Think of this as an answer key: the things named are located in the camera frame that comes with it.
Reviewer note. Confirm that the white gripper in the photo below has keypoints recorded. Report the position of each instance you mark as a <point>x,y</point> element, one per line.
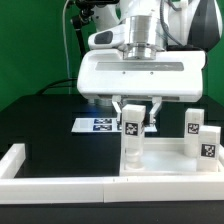
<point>174,76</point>

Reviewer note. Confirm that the white square table top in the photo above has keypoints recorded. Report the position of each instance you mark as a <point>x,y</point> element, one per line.
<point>165,156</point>

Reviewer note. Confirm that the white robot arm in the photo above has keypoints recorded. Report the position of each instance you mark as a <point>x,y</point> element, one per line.
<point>147,50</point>

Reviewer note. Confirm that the white fiducial marker sheet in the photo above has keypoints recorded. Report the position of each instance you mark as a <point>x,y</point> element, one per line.
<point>87,125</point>

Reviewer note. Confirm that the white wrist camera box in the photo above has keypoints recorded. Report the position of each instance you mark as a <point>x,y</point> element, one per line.
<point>107,39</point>

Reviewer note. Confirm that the white U-shaped fence wall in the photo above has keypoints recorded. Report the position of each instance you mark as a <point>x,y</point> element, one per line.
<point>205,186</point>

